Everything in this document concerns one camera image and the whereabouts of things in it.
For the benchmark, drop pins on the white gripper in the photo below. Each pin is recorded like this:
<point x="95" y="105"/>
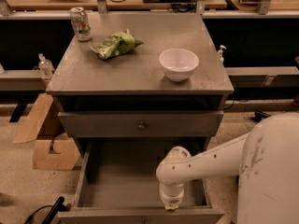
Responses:
<point x="172" y="200"/>

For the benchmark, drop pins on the grey drawer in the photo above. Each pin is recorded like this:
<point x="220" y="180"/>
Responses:
<point x="140" y="124"/>
<point x="118" y="185"/>

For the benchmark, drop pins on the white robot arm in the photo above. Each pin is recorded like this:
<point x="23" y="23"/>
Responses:
<point x="266" y="160"/>

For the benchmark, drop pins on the grey top drawer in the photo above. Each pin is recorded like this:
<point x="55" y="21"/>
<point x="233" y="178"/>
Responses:
<point x="140" y="124"/>

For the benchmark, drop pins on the grey drawer cabinet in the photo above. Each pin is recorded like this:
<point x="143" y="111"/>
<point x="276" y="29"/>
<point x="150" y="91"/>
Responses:
<point x="135" y="81"/>

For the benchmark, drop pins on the cardboard box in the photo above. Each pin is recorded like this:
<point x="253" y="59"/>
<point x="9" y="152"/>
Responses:
<point x="53" y="148"/>

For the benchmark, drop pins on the white bowl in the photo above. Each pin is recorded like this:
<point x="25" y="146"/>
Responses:
<point x="178" y="64"/>

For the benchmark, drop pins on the white pump bottle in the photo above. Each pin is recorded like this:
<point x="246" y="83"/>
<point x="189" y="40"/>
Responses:
<point x="221" y="50"/>

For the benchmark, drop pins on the green chip bag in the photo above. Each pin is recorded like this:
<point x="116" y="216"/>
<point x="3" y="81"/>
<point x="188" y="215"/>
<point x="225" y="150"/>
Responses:
<point x="116" y="44"/>

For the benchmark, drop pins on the clear sanitizer bottle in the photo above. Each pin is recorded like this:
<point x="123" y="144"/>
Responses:
<point x="45" y="66"/>

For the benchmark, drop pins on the soda can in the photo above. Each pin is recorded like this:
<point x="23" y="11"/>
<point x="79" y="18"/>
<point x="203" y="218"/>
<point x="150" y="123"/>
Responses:
<point x="80" y="23"/>

